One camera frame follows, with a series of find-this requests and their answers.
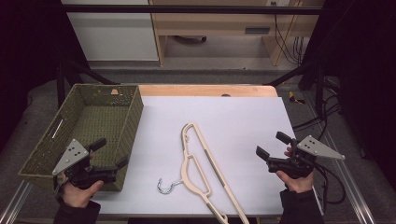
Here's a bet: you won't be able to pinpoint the white cabinet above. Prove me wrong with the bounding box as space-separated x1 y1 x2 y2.
60 0 160 62

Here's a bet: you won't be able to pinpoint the dark curved object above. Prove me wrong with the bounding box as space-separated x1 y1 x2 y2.
172 35 208 44

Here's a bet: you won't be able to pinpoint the black metal stand leg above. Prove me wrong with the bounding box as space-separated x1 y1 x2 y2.
55 59 121 108
264 60 327 117

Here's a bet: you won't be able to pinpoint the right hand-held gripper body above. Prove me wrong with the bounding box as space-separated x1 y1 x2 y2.
266 134 347 180

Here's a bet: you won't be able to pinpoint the black metal frame bar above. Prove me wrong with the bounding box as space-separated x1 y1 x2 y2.
61 4 323 15

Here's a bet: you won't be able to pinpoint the light wooden desk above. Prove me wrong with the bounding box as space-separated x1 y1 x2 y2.
148 0 325 67

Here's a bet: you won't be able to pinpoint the green woven basket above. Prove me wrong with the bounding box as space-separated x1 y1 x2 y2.
18 83 145 192

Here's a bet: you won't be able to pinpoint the cream plastic clothes hanger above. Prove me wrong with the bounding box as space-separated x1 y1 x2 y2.
157 121 250 224

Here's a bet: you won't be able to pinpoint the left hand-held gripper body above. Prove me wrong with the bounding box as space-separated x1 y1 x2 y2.
51 138 118 189

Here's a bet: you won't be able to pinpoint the person's right hand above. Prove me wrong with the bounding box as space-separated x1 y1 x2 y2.
276 147 316 194

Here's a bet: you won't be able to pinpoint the bundle of black floor cables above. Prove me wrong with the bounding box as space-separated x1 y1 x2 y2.
291 77 344 133

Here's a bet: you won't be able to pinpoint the right hand-held gripper cable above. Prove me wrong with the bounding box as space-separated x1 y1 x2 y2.
312 162 347 217

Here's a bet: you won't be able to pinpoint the hanging black cables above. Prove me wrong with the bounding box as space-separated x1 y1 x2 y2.
273 1 309 65

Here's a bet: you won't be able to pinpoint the aluminium rail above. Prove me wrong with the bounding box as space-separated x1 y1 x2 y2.
302 92 376 224
0 181 33 224

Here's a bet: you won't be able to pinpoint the person's left hand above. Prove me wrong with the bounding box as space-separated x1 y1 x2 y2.
60 177 105 209

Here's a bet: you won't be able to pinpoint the white table sheet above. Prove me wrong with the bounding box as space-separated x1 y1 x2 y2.
92 95 325 217

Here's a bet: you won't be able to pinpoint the yellow and black tool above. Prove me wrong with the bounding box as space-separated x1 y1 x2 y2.
288 91 306 105

